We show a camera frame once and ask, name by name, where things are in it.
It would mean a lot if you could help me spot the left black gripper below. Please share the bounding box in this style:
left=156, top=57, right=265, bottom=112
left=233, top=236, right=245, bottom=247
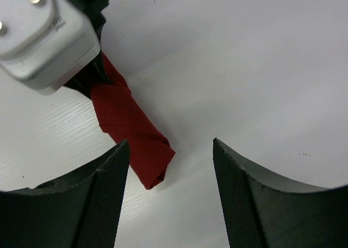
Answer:
left=65, top=0, right=110, bottom=98

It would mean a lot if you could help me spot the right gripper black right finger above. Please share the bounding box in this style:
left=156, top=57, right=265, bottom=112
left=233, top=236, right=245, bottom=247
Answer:
left=213, top=139, right=347, bottom=247

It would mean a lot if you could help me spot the dark red cloth napkin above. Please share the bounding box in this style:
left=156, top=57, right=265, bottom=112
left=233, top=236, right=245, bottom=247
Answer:
left=90, top=55, right=175, bottom=190

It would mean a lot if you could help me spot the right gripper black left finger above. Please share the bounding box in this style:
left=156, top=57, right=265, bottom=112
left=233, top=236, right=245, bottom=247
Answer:
left=1, top=141, right=129, bottom=247

